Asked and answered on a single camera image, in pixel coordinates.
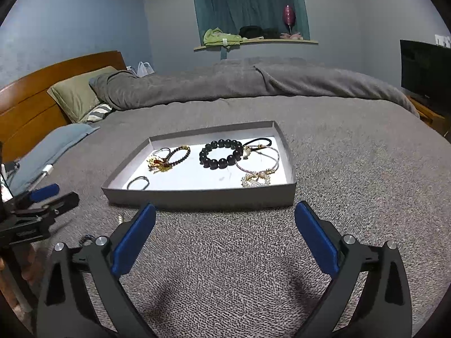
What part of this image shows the pink glass goblet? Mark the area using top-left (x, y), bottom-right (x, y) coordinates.
top-left (282, 5), bottom-right (296, 34)

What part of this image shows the green cloth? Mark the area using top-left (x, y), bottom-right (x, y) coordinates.
top-left (203, 28), bottom-right (243, 47)

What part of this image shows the black cloth on shelf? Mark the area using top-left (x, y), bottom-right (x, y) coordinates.
top-left (238, 25), bottom-right (280, 39)

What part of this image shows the olive green pillow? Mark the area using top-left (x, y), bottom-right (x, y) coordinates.
top-left (47, 66), bottom-right (117, 123)

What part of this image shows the white charger cable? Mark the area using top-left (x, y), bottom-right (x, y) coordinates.
top-left (0, 163), bottom-right (54, 202)

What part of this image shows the black hair tie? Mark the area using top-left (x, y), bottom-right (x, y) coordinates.
top-left (241, 137), bottom-right (273, 150)

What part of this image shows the black television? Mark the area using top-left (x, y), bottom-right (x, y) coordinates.
top-left (400, 40), bottom-right (451, 111)

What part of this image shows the silver ring bracelet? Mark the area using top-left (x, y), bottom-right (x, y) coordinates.
top-left (126, 175), bottom-right (151, 191)

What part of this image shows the white wall switch panel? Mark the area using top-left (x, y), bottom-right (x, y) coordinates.
top-left (435, 34), bottom-right (451, 48)

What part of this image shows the pink item on shelf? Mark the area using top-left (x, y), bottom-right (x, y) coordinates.
top-left (280, 32), bottom-right (304, 41)

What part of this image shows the striped pillow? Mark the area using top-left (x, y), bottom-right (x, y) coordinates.
top-left (84, 103), bottom-right (113, 123)

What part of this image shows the blue pillow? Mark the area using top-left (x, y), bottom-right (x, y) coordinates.
top-left (7, 124), bottom-right (98, 195)

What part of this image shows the wooden tv stand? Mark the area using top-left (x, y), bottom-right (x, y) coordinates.
top-left (407, 95), bottom-right (450, 137)

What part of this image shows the red gold charm jewelry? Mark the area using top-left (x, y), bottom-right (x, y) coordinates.
top-left (147, 155), bottom-right (173, 172)

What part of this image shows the pink cord necklace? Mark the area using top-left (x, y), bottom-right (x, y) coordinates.
top-left (235, 145), bottom-right (281, 175)

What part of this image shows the person's hand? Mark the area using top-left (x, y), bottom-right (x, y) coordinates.
top-left (0, 242), bottom-right (40, 311)

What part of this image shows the wooden headboard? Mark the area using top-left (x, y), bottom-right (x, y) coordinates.
top-left (1, 50), bottom-right (125, 162)

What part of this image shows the grey shallow box tray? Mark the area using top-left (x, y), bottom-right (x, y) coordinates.
top-left (102, 121), bottom-right (296, 211)

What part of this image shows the wooden window shelf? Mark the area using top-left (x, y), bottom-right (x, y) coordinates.
top-left (193, 39), bottom-right (319, 52)

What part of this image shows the small dark bead bracelet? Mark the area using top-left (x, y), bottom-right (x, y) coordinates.
top-left (162, 145), bottom-right (192, 168)

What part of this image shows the white plastic bag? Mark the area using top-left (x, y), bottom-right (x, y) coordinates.
top-left (126, 61), bottom-right (154, 77)

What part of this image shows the teal curtain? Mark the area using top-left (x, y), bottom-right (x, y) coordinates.
top-left (193, 0), bottom-right (310, 40)

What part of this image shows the large black bead bracelet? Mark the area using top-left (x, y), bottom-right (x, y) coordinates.
top-left (199, 138), bottom-right (245, 170)

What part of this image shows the clear bangle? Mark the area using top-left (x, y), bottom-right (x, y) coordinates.
top-left (151, 147), bottom-right (171, 161)

